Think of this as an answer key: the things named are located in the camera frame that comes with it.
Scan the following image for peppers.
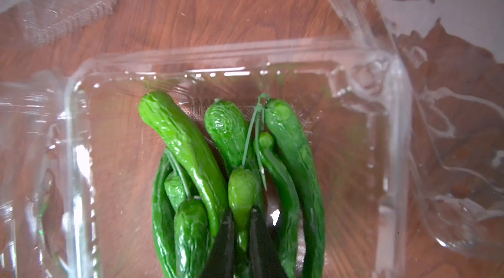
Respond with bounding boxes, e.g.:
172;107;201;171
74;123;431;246
139;92;326;277

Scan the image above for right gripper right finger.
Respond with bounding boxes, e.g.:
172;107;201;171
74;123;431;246
249;207;287;278

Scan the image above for clear clamshell front container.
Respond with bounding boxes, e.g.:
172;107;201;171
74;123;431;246
1;40;411;277

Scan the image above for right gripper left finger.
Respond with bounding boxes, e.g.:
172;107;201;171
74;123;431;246
199;211;236;278

